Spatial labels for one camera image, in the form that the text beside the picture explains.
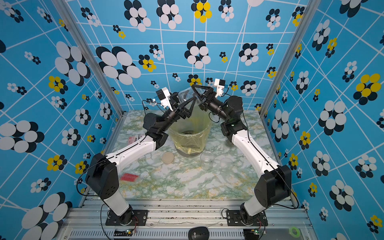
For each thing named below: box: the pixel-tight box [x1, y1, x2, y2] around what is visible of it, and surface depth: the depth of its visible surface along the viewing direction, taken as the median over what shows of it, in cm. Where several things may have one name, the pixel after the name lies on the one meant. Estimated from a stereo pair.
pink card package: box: [128, 135, 145, 145], surface depth 106 cm
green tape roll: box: [288, 226, 301, 238], surface depth 71 cm
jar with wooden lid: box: [177, 87, 200, 106], surface depth 60 cm
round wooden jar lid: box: [161, 151, 175, 164], surface depth 96 cm
